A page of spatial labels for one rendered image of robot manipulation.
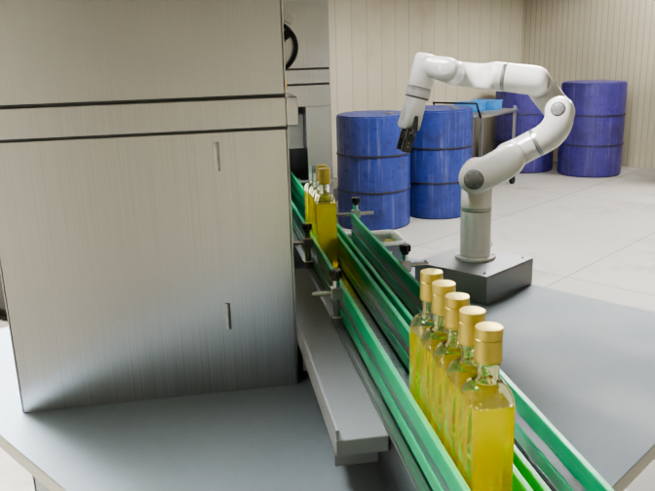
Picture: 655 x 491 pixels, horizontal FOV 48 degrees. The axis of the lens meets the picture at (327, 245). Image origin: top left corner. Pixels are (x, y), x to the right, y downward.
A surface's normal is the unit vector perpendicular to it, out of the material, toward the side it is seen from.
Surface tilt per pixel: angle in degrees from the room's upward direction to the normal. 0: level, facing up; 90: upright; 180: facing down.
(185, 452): 0
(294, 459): 0
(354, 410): 0
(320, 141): 90
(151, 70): 90
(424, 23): 90
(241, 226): 90
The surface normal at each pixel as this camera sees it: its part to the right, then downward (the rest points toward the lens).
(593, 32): -0.70, 0.21
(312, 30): 0.17, 0.25
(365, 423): -0.03, -0.96
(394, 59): 0.71, 0.17
